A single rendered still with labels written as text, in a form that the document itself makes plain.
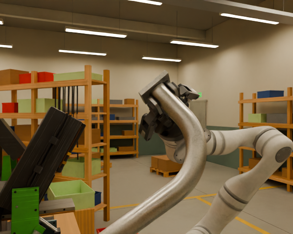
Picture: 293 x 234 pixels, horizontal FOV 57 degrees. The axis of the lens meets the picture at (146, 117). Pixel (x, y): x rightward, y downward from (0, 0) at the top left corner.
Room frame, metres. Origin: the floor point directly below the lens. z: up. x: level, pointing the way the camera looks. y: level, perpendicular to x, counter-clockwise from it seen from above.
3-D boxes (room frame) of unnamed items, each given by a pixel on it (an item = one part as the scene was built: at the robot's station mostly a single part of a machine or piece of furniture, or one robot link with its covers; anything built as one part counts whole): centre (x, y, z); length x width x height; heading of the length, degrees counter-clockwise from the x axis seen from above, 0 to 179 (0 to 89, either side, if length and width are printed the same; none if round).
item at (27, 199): (1.26, 0.56, 1.17); 0.13 x 0.12 x 0.20; 21
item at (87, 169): (4.42, 1.70, 1.19); 2.30 x 0.55 x 2.39; 62
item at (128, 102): (9.82, 1.86, 1.12); 3.16 x 0.54 x 2.24; 112
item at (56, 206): (1.42, 0.58, 1.11); 0.39 x 0.16 x 0.03; 111
